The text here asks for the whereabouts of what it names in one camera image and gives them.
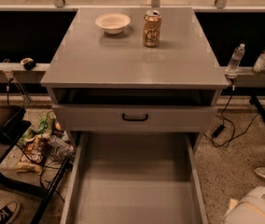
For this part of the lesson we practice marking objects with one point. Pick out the grey drawer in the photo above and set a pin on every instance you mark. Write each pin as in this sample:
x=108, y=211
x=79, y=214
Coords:
x=127, y=178
x=135, y=118

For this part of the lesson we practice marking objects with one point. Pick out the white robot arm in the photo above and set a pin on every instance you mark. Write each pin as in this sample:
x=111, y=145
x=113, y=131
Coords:
x=249, y=210

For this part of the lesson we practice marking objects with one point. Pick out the grey drawer cabinet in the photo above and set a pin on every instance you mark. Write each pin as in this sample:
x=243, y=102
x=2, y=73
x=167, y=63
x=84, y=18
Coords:
x=93, y=68

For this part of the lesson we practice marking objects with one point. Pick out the grey top drawer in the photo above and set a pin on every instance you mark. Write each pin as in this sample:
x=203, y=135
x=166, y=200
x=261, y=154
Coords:
x=135, y=118

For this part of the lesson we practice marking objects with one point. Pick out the crumpled plastic bottle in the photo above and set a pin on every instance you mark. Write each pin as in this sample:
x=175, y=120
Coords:
x=61, y=149

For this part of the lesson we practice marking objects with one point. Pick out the white bowl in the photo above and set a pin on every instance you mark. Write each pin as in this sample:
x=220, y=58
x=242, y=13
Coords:
x=113, y=23

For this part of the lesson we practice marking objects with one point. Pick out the gold soda can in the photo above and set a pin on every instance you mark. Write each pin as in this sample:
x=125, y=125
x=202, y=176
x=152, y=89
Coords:
x=151, y=31

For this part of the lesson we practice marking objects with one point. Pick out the green snack bag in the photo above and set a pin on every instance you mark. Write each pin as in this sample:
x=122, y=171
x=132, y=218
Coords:
x=44, y=129

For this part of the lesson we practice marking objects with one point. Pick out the chip bag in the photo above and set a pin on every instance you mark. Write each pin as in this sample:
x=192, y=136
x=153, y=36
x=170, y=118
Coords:
x=33, y=157

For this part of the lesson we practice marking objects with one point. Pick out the small tape measure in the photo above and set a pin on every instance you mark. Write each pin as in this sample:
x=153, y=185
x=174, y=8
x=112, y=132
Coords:
x=28, y=63

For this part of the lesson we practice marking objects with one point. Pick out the clear water bottle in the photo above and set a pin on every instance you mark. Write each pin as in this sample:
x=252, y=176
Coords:
x=236, y=58

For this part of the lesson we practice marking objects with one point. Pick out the dark capped bottle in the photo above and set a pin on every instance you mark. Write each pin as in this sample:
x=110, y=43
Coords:
x=259, y=64

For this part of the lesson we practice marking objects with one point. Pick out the black white sneaker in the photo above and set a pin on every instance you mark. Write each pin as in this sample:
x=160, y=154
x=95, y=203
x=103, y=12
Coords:
x=9, y=212

